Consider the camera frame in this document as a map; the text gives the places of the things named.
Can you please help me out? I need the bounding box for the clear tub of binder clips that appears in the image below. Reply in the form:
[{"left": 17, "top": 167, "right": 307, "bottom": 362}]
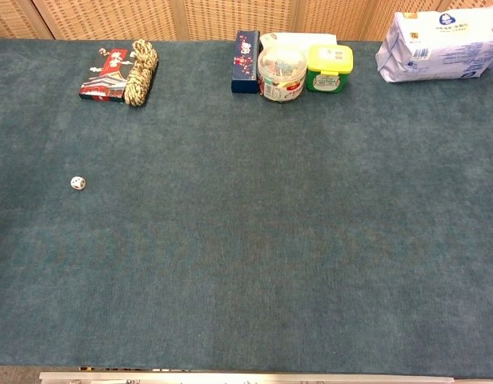
[{"left": 256, "top": 44, "right": 308, "bottom": 104}]

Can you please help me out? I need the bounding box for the coiled beige braided rope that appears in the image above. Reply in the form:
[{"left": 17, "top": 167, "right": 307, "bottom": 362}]
[{"left": 123, "top": 38, "right": 159, "bottom": 108}]

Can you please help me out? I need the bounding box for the woven rattan folding screen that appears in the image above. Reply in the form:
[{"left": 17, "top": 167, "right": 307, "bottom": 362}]
[{"left": 0, "top": 0, "right": 493, "bottom": 42}]

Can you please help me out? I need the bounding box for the white flat paper box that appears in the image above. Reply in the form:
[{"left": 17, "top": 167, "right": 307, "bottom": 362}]
[{"left": 259, "top": 32, "right": 338, "bottom": 51}]

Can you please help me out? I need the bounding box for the green container with yellow lid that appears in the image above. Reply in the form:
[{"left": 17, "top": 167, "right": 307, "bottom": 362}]
[{"left": 306, "top": 43, "right": 355, "bottom": 93}]

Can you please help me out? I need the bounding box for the teal felt table cloth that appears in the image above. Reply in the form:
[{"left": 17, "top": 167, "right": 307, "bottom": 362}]
[{"left": 0, "top": 37, "right": 493, "bottom": 379}]

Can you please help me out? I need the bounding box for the white plastic tissue pack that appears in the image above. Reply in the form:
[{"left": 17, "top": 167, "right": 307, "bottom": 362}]
[{"left": 375, "top": 6, "right": 493, "bottom": 84}]

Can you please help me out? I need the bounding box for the dark blue long box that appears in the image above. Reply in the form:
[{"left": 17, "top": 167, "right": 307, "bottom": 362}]
[{"left": 230, "top": 30, "right": 260, "bottom": 95}]

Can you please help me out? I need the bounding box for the aluminium table rail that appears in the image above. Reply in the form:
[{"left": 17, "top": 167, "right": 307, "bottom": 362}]
[{"left": 38, "top": 370, "right": 455, "bottom": 384}]

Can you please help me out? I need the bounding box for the black red palace picture box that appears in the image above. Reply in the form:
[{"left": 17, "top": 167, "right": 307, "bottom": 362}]
[{"left": 78, "top": 46, "right": 138, "bottom": 105}]

